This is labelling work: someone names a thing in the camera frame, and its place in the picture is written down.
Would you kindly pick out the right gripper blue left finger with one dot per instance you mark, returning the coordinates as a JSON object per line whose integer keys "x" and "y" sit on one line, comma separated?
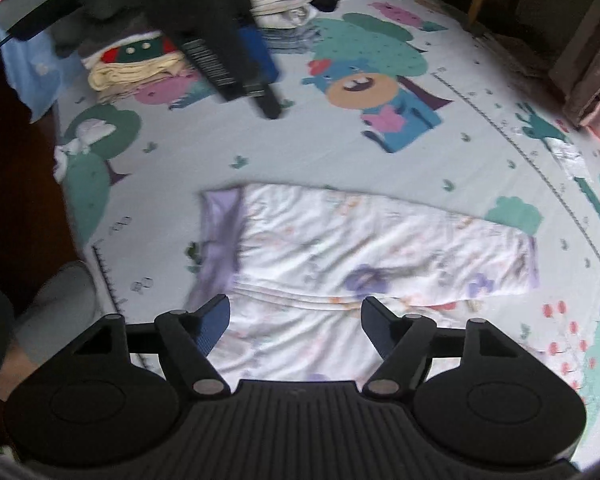
{"x": 185, "y": 341}

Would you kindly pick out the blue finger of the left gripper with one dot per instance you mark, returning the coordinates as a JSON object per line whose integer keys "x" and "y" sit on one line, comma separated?
{"x": 257, "y": 49}

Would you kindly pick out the cartoon animal play mat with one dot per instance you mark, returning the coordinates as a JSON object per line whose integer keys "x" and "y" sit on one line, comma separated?
{"x": 396, "y": 100}

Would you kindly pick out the pink striped curtain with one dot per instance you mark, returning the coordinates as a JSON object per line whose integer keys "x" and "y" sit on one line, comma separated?
{"x": 576, "y": 73}

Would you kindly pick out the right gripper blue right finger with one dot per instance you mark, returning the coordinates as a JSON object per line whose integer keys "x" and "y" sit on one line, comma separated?
{"x": 403, "y": 345}

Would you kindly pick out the grey folded garment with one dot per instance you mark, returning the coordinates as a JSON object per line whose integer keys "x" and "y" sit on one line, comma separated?
{"x": 290, "y": 41}

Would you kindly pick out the white floral purple-trim pants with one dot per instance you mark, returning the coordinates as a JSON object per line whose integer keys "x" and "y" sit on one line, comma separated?
{"x": 296, "y": 264}

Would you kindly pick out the pink and blue blanket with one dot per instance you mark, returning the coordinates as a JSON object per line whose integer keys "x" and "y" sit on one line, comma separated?
{"x": 32, "y": 67}

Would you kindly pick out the folded yellow red green clothes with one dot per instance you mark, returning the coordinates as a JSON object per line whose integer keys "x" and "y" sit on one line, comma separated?
{"x": 120, "y": 69}

